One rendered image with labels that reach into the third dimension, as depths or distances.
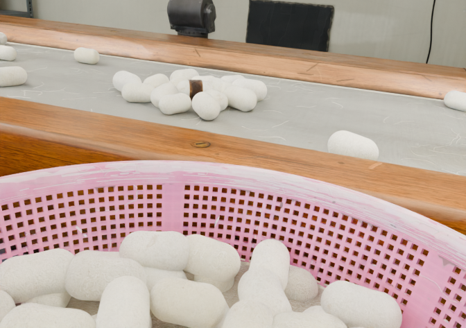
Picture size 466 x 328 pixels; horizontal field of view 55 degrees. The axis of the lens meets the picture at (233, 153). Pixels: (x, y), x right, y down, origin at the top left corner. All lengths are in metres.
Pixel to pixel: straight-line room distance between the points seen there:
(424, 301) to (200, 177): 0.11
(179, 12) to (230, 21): 1.68
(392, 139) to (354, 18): 2.09
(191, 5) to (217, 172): 0.69
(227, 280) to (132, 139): 0.11
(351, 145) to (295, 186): 0.10
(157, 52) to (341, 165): 0.44
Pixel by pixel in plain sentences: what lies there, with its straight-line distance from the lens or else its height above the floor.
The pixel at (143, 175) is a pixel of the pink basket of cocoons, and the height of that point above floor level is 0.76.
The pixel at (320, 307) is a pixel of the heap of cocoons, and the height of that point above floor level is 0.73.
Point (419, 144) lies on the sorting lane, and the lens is 0.40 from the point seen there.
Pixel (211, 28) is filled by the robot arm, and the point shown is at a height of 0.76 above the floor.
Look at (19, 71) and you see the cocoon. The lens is 0.50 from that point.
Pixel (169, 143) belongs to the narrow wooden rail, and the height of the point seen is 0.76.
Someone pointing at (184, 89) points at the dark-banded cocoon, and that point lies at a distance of 0.44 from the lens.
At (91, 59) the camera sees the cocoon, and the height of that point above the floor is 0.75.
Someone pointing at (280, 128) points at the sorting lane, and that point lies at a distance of 0.39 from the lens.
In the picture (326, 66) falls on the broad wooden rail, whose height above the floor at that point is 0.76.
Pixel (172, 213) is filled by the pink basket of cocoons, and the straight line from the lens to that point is 0.23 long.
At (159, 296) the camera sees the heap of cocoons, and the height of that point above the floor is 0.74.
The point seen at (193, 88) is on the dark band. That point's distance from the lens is 0.44.
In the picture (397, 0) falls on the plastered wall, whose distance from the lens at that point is 2.47.
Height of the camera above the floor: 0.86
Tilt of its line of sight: 22 degrees down
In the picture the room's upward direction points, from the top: 4 degrees clockwise
